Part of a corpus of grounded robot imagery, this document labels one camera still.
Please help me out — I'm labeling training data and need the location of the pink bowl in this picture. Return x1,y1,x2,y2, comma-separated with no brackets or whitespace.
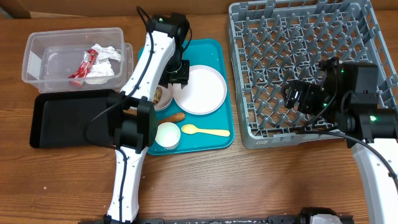
154,84,174,111

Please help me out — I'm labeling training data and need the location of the brown food chunk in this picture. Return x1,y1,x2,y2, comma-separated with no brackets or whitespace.
153,86,163,105

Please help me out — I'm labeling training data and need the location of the pink plate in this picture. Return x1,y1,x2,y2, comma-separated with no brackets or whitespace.
172,65,227,115

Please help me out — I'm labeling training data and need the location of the orange carrot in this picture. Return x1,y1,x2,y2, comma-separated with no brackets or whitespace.
158,112,185,124

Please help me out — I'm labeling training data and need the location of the yellow plastic spoon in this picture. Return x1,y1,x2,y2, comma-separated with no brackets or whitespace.
181,124,230,137

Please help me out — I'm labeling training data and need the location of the white napkin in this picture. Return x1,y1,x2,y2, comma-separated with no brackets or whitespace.
85,44,121,85

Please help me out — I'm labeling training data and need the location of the red snack wrapper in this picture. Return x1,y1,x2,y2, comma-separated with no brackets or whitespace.
69,49,98,79

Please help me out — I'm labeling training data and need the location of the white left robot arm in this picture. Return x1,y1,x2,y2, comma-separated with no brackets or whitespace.
83,7,192,223

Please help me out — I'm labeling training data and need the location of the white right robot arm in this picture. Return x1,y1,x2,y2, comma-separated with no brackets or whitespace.
281,57,397,223

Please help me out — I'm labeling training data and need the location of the grey dishwasher rack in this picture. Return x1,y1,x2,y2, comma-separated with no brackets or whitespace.
228,0,397,149

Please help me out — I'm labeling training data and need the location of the black food waste tray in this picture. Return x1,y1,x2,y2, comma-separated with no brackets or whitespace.
29,89,123,149

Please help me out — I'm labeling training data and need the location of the teal plastic tray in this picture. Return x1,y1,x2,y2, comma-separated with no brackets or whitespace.
148,39,235,156

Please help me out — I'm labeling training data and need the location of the small white cup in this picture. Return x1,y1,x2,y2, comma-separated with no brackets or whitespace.
155,122,181,150

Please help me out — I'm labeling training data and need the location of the clear plastic bin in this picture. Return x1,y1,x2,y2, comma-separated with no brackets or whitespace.
22,27,134,93

